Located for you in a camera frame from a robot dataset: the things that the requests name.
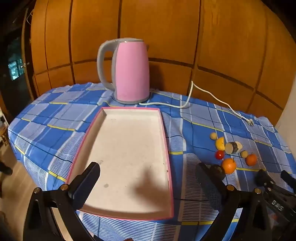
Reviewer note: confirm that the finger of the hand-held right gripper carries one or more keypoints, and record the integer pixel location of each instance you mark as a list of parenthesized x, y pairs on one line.
[(288, 177), (263, 178)]

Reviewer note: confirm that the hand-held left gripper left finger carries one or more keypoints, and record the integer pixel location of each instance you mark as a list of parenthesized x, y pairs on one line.
[(81, 190)]

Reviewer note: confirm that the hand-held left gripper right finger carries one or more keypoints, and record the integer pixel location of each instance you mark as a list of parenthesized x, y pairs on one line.
[(208, 190)]

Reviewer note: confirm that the dark brown-topped fruit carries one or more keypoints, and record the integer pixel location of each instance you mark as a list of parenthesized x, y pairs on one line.
[(218, 172)]

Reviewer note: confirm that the smooth stemless orange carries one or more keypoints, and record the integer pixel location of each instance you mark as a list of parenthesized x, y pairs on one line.
[(251, 160)]

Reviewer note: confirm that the small tan longan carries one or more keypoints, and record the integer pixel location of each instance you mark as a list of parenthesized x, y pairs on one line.
[(214, 136), (244, 154)]

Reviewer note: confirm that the orange with dark stem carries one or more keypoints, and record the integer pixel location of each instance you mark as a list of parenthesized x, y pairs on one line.
[(229, 166)]

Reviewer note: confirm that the red cherry tomato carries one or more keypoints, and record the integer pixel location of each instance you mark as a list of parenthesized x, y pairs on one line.
[(220, 154)]

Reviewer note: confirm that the pale sugarcane piece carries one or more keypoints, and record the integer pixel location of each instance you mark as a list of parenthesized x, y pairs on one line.
[(240, 146)]

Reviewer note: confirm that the dark-bark sugarcane piece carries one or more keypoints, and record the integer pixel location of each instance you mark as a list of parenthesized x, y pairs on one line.
[(230, 148)]

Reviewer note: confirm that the yellow lemon wedge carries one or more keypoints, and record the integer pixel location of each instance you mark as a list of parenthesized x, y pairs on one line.
[(220, 143)]

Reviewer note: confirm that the pink-rimmed white tray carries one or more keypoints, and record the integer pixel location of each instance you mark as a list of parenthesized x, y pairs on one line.
[(129, 150)]

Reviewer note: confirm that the blue plaid tablecloth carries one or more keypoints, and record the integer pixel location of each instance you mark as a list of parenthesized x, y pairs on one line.
[(57, 120)]

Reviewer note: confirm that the dark shoe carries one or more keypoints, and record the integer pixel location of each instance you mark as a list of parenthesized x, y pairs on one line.
[(5, 170)]

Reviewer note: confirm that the pink electric kettle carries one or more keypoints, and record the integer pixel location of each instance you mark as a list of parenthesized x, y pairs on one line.
[(131, 69)]

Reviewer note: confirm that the dark glass door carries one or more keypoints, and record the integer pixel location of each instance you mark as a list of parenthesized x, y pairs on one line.
[(16, 67)]

